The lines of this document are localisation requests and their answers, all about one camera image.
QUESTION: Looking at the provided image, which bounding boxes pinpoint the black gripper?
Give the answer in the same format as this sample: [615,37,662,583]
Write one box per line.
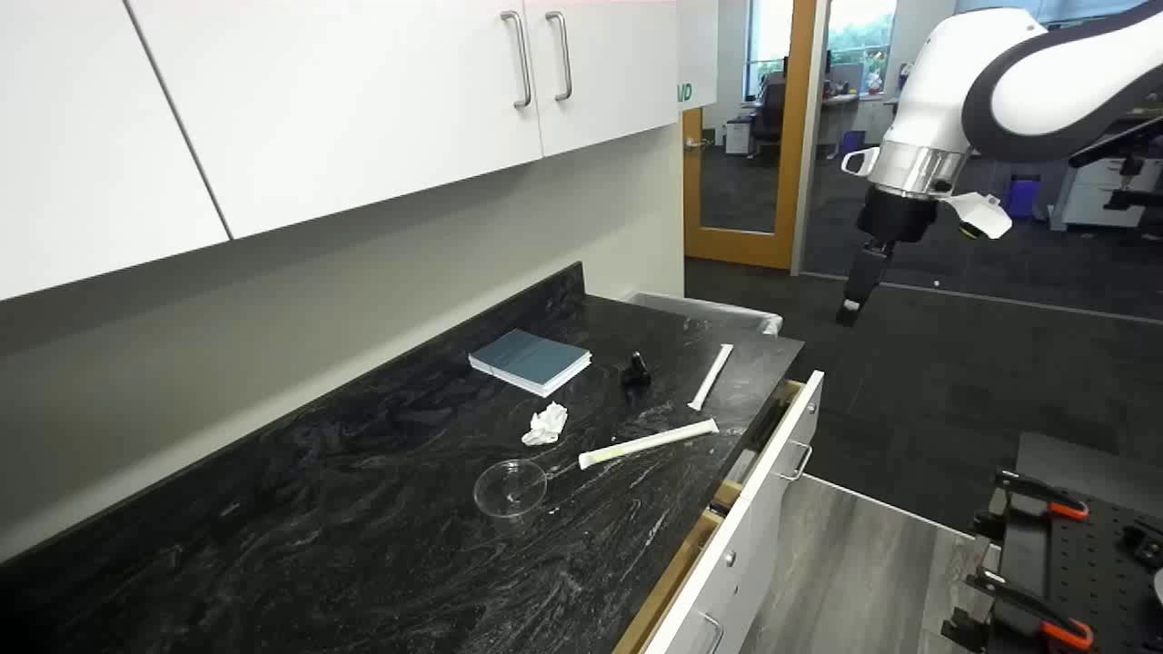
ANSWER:
[833,190,940,330]

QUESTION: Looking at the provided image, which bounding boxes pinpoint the white drawer with wooden sides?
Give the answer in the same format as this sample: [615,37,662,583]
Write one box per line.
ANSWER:
[724,368,829,538]
[611,456,793,654]

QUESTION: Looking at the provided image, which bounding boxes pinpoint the grey trash bin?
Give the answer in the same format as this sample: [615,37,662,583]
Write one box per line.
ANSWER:
[628,286,790,338]

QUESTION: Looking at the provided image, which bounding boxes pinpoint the white stick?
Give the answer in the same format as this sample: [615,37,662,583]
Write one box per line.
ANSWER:
[686,342,738,416]

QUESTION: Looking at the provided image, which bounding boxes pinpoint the wooden framed glass door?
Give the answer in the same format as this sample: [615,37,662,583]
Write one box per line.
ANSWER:
[681,0,829,275]

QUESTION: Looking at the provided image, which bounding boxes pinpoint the dark office chair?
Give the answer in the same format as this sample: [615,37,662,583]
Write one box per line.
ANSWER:
[744,72,793,166]

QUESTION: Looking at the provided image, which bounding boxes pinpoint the small black clip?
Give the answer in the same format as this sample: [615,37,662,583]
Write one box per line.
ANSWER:
[617,348,653,404]

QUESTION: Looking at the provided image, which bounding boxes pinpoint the white machine base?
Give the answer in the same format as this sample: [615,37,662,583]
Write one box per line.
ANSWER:
[1048,119,1163,239]

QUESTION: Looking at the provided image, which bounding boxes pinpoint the black clamp with orange grip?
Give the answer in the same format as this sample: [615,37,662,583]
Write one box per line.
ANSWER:
[973,467,1096,543]
[940,562,1100,654]

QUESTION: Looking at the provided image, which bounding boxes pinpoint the white upper cabinet door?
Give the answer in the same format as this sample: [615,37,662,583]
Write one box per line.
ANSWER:
[0,0,232,307]
[531,0,682,160]
[124,0,546,245]

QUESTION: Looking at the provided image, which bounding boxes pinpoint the blue grey book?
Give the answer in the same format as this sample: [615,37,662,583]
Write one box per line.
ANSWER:
[466,326,596,400]

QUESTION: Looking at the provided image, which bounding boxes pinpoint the crumpled white paper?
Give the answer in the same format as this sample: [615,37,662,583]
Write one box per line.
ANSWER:
[520,400,575,451]

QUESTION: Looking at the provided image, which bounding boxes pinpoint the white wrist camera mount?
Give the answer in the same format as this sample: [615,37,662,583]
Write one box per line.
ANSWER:
[940,187,1018,245]

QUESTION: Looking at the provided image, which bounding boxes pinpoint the silver cabinet door handle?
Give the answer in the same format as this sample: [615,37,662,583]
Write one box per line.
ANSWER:
[542,8,577,109]
[500,8,537,118]

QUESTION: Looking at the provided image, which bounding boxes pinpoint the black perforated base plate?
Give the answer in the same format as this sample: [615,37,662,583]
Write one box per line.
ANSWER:
[1048,513,1163,654]

